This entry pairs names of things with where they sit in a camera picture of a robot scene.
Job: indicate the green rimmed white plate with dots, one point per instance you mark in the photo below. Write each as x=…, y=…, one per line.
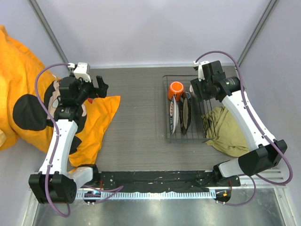
x=173, y=115

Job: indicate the orange mug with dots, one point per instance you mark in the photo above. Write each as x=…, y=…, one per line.
x=175, y=89

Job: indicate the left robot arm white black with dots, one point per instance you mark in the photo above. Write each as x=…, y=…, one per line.
x=53, y=183

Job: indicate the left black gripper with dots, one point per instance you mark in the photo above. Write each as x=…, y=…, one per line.
x=102, y=87

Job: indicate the square floral plate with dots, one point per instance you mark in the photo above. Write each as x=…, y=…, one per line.
x=207, y=117

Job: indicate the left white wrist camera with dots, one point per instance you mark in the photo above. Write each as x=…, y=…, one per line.
x=80, y=71

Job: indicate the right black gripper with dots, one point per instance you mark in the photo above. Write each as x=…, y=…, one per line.
x=196, y=85

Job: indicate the orange cartoon mouse cloth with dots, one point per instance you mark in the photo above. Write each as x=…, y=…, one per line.
x=25, y=88

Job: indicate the slotted white cable duct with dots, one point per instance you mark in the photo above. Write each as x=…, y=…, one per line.
x=211, y=194

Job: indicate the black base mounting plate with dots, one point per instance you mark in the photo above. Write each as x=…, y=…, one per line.
x=162, y=181

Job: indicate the aluminium frame post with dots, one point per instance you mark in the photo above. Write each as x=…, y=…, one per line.
x=44, y=23
x=271, y=5

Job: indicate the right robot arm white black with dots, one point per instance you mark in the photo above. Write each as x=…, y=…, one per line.
x=264, y=149

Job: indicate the olive green cloth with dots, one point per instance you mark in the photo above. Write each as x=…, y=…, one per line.
x=229, y=137

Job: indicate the black wire dish rack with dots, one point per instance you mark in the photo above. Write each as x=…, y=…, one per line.
x=195, y=130

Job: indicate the brown rimmed round plate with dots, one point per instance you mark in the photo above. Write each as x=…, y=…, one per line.
x=185, y=114

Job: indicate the left aluminium frame post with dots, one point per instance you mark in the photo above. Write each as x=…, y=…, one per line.
x=44, y=23

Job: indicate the right aluminium frame post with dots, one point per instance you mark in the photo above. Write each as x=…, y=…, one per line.
x=271, y=5

